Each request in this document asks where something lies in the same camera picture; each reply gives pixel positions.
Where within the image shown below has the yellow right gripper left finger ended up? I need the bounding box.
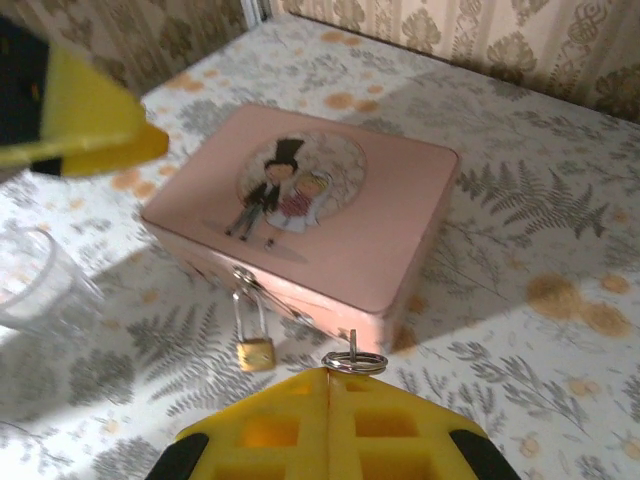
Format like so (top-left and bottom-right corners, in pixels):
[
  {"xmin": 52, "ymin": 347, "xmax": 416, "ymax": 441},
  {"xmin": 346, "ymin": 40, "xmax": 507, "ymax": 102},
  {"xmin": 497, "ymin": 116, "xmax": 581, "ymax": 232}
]
[{"xmin": 158, "ymin": 367, "xmax": 331, "ymax": 480}]

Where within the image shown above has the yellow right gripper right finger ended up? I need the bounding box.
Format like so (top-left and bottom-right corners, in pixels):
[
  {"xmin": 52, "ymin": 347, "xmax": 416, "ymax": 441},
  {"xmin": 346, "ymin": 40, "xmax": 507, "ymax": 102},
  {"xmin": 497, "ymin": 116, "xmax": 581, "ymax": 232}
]
[{"xmin": 327, "ymin": 372, "xmax": 507, "ymax": 480}]

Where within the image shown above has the small brass padlock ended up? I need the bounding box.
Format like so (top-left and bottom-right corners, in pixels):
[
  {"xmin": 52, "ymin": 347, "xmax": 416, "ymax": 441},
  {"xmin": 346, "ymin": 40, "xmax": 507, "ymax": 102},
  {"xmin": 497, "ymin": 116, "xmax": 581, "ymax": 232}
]
[{"xmin": 231, "ymin": 289, "xmax": 278, "ymax": 374}]

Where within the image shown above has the silver key ring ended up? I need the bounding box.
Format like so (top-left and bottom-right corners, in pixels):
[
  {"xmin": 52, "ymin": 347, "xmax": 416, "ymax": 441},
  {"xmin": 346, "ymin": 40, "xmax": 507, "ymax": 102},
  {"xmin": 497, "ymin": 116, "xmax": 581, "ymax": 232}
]
[{"xmin": 322, "ymin": 349, "xmax": 389, "ymax": 375}]

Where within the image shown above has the pink rectangular board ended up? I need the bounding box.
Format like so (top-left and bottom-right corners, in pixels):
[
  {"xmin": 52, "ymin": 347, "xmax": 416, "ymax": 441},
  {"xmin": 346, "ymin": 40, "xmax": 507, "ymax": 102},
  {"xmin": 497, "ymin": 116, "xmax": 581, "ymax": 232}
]
[{"xmin": 139, "ymin": 103, "xmax": 460, "ymax": 356}]

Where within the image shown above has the clear drinking glass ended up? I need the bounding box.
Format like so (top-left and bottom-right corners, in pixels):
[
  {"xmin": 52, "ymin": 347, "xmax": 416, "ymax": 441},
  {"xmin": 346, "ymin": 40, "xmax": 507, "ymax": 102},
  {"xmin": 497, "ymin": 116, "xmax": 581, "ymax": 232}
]
[{"xmin": 0, "ymin": 227, "xmax": 105, "ymax": 337}]

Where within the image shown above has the aluminium frame post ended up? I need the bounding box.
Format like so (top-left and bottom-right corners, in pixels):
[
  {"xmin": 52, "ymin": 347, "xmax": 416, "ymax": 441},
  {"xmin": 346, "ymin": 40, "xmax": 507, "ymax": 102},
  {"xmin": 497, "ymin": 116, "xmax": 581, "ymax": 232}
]
[{"xmin": 241, "ymin": 0, "xmax": 272, "ymax": 25}]

